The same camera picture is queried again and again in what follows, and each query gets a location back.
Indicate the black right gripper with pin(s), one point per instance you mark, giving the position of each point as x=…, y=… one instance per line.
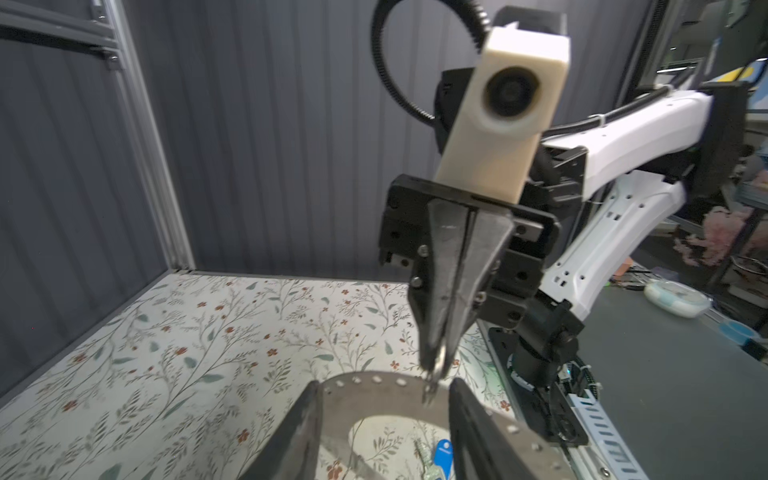
x=469, y=257

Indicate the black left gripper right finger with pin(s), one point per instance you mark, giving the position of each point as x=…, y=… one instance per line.
x=483, y=448

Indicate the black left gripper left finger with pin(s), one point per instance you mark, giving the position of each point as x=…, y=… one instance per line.
x=292, y=450

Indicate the perforated metal ring plate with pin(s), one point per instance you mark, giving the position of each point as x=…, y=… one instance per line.
x=353, y=397

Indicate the mint green key tag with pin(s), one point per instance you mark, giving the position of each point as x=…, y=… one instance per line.
x=430, y=471

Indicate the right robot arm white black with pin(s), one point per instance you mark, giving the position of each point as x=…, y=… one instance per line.
x=609, y=181

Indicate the blue key tag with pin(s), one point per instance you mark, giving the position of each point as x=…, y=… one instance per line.
x=443, y=457

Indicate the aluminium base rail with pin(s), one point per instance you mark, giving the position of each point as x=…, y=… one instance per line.
x=574, y=424

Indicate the aluminium frame corner post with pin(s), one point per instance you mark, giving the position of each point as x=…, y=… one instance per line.
x=144, y=135

